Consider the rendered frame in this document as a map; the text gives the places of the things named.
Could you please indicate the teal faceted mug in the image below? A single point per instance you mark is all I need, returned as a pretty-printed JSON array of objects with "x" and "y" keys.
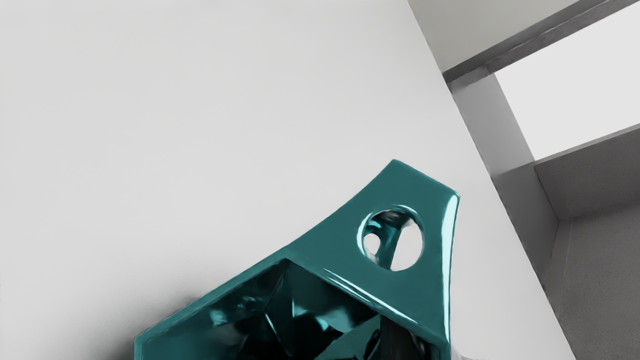
[{"x": 330, "y": 255}]

